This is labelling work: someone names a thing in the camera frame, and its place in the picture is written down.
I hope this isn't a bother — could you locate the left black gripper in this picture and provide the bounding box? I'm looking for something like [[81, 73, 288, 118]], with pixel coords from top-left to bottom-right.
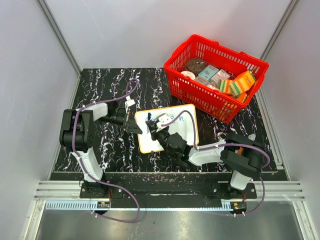
[[101, 111, 143, 135]]

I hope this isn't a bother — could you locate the blue capped whiteboard marker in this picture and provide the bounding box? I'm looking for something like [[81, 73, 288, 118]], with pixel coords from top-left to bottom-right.
[[146, 112, 152, 123]]

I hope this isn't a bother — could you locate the yellow framed whiteboard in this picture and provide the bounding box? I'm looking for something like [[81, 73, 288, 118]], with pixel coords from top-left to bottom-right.
[[134, 104, 199, 154]]

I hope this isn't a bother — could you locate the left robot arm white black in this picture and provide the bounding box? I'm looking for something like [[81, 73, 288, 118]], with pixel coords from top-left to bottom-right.
[[59, 96, 143, 198]]

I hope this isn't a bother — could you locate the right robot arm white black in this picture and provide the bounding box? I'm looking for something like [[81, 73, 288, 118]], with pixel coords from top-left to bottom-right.
[[145, 120, 270, 200]]

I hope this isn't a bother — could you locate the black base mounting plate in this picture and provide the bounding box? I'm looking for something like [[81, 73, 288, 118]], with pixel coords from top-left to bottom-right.
[[74, 171, 258, 201]]

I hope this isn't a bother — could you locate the brown chocolate muffin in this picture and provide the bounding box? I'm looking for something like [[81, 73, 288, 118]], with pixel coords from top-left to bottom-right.
[[185, 57, 207, 75]]

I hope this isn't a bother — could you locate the teal small carton box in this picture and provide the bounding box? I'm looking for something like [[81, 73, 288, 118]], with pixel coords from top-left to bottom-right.
[[198, 64, 219, 80]]

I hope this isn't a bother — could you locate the yellow green sponge pack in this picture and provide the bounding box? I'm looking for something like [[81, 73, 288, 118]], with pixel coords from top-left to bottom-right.
[[217, 79, 238, 97]]

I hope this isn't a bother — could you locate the red plastic shopping basket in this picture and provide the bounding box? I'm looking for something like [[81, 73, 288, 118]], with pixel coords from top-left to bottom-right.
[[164, 34, 269, 123]]

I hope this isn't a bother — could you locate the pink white carton box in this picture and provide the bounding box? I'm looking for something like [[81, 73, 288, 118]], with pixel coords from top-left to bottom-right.
[[209, 69, 230, 86]]

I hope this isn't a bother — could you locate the orange sponge pack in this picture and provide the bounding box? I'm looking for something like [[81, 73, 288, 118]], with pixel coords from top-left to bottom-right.
[[232, 70, 256, 92]]

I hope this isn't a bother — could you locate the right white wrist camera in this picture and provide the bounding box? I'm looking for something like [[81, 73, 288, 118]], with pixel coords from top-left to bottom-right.
[[156, 113, 172, 132]]

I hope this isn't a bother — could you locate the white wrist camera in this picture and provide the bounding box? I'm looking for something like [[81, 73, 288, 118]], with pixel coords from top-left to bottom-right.
[[156, 113, 172, 132], [125, 95, 136, 108]]

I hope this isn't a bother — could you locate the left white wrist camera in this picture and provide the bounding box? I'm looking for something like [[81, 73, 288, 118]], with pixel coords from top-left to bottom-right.
[[125, 95, 136, 108]]

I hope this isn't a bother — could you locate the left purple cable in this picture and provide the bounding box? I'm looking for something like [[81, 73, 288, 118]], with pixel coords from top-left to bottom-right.
[[71, 78, 141, 223]]

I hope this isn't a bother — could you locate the purple cable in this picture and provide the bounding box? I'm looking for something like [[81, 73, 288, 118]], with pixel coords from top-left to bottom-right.
[[161, 109, 271, 217], [71, 78, 141, 223]]

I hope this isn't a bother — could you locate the aluminium frame rail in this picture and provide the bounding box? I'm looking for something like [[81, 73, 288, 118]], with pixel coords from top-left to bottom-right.
[[34, 181, 305, 212]]

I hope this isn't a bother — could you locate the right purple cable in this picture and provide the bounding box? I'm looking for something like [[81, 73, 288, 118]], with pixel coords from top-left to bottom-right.
[[161, 109, 271, 217]]

